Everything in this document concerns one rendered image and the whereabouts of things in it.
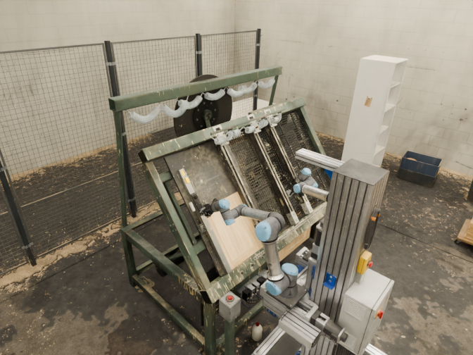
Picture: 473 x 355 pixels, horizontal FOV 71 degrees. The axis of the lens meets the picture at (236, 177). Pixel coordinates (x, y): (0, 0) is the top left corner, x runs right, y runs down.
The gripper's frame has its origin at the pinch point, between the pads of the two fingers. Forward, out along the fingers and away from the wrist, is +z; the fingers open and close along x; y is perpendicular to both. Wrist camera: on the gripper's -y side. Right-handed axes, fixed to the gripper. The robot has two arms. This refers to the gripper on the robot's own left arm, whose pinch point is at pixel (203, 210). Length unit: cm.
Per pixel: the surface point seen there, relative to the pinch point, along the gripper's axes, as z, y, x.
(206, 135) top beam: 2, -55, -40
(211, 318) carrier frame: 23, 50, 70
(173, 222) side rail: 7.5, 22.1, -10.5
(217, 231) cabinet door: 10.3, -2.5, 24.7
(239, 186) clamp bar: 5, -48, 14
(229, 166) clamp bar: 5, -55, -5
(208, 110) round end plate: 29, -101, -54
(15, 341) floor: 178, 144, -10
